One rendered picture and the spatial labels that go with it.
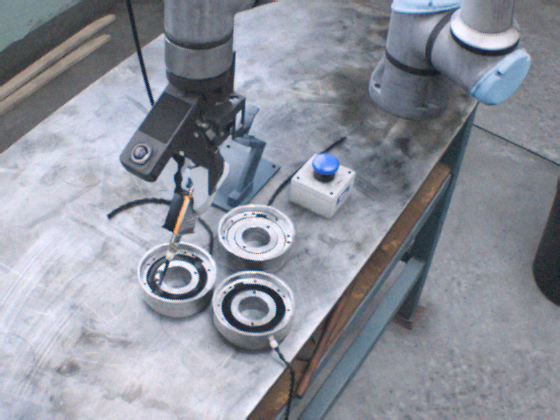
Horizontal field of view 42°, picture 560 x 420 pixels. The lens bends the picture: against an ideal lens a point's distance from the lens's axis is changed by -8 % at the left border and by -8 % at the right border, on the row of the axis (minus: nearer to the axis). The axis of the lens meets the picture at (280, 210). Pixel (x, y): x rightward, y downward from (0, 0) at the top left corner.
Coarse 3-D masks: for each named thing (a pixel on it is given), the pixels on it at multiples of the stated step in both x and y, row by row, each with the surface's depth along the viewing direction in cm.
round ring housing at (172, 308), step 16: (144, 256) 103; (160, 256) 105; (192, 256) 105; (208, 256) 104; (144, 272) 103; (176, 272) 105; (192, 272) 103; (208, 272) 104; (144, 288) 99; (192, 288) 101; (208, 288) 100; (160, 304) 99; (176, 304) 98; (192, 304) 99
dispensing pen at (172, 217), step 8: (192, 184) 97; (184, 192) 98; (192, 192) 97; (176, 200) 96; (176, 208) 96; (168, 216) 96; (176, 216) 96; (168, 224) 97; (176, 224) 96; (176, 240) 98; (168, 248) 99; (176, 248) 99; (168, 256) 99; (168, 264) 99; (160, 280) 100
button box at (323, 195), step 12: (312, 156) 119; (312, 168) 117; (300, 180) 115; (312, 180) 116; (324, 180) 115; (336, 180) 116; (348, 180) 116; (300, 192) 116; (312, 192) 115; (324, 192) 114; (336, 192) 114; (348, 192) 119; (300, 204) 118; (312, 204) 116; (324, 204) 115; (336, 204) 116; (324, 216) 116
